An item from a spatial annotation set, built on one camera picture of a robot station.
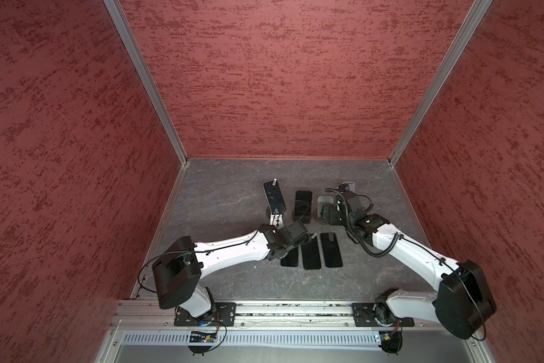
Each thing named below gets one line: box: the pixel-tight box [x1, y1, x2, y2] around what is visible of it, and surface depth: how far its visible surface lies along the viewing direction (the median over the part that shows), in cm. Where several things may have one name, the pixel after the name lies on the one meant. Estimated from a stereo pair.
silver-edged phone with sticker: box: [300, 232, 322, 270], surface depth 89 cm
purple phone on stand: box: [262, 179, 287, 215], surface depth 97 cm
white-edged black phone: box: [320, 232, 344, 268], surface depth 90 cm
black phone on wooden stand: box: [294, 190, 313, 224], surface depth 94 cm
